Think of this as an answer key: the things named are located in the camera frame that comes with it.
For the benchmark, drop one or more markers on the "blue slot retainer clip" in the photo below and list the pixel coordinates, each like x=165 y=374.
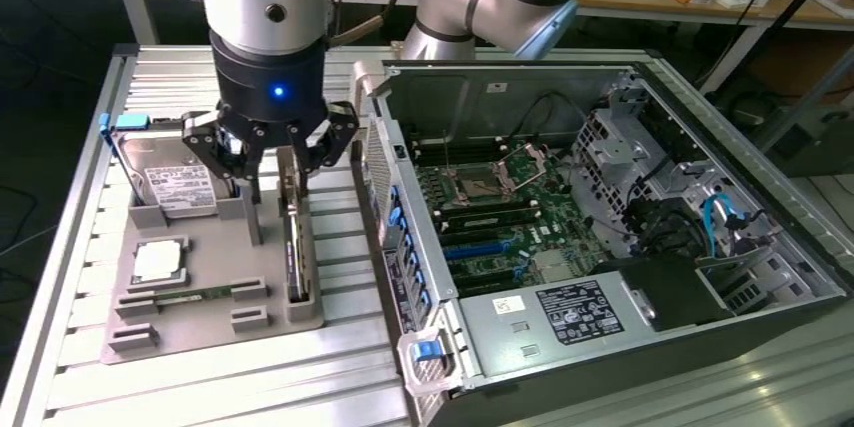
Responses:
x=406 y=240
x=394 y=195
x=424 y=299
x=399 y=217
x=414 y=259
x=420 y=278

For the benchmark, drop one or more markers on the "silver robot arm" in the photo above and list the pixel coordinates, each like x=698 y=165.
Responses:
x=267 y=12

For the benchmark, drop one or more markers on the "metal disk bay cage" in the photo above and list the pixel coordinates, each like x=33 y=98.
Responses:
x=767 y=282
x=614 y=152

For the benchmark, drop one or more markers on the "blue expansion slot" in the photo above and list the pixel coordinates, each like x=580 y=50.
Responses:
x=474 y=250

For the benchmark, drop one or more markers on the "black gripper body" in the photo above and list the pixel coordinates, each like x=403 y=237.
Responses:
x=267 y=82

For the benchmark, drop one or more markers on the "green graphics card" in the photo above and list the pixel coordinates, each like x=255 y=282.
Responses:
x=296 y=247

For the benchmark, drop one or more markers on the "green RAM stick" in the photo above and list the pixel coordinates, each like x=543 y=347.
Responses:
x=193 y=294

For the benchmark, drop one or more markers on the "long black expansion slot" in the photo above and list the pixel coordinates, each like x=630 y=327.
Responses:
x=483 y=238
x=483 y=271

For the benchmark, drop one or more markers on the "blue plastic connector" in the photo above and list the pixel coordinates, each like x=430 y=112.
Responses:
x=129 y=123

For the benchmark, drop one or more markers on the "silver hard disk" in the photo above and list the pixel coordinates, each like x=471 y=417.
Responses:
x=173 y=182

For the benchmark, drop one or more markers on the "black slanted pole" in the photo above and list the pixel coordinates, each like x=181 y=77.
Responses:
x=797 y=7

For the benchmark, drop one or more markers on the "black plastic cover block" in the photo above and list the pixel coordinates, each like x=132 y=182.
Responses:
x=667 y=292

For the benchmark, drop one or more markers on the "silver CPU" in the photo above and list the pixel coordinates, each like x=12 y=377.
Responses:
x=157 y=262

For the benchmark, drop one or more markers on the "perforated metal fan grille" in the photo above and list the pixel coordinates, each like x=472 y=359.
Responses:
x=378 y=167

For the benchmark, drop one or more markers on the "black open PC case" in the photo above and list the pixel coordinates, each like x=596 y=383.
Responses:
x=667 y=372

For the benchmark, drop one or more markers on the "metal socket cover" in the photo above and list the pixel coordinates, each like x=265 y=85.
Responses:
x=527 y=167

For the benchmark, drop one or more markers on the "metal CPU socket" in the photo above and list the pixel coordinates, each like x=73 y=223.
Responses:
x=476 y=187

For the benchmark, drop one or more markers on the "installed RAM stick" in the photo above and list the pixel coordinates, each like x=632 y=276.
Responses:
x=487 y=223

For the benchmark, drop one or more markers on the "green motherboard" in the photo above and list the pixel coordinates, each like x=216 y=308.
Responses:
x=554 y=227

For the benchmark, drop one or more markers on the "thin metal locking lever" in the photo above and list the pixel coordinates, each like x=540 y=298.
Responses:
x=446 y=147

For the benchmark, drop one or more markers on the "grey parts rack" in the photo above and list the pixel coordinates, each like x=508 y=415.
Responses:
x=213 y=327

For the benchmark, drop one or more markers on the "silver chipset heatsink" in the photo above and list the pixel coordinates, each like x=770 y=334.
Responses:
x=554 y=267

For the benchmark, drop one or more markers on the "black box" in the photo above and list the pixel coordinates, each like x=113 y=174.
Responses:
x=810 y=142

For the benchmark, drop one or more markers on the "grey power supply unit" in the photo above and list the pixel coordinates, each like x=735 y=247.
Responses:
x=507 y=327

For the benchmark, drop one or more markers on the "blue release latch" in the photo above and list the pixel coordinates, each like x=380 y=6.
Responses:
x=426 y=351

